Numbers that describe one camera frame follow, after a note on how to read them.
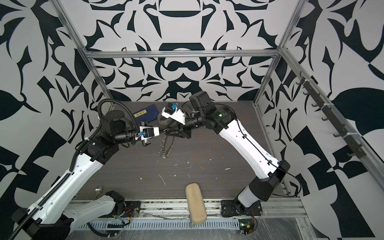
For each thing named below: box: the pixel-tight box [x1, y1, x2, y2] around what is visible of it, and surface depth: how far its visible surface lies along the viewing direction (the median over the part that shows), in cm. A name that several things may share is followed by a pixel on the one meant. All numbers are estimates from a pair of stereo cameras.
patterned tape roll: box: [157, 112, 172, 125], surface depth 107 cm
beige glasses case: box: [185, 182, 207, 225], surface depth 75 cm
